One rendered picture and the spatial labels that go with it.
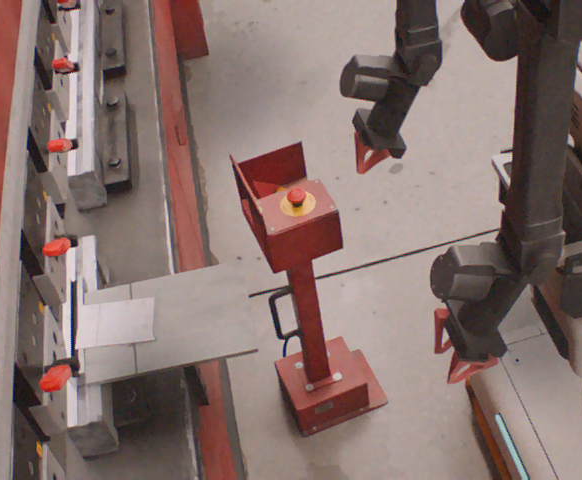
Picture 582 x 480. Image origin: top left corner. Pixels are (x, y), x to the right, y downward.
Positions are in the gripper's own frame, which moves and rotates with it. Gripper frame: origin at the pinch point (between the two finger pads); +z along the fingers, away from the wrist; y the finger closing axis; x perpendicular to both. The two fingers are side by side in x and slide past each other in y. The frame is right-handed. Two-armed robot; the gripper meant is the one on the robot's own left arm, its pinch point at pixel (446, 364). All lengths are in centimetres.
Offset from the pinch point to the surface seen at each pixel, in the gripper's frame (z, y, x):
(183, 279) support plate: 15.0, -28.4, -30.3
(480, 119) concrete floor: 57, -158, 108
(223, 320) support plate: 12.8, -18.1, -26.1
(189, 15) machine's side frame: 79, -235, 19
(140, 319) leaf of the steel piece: 18.3, -22.4, -37.4
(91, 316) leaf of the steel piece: 22, -26, -44
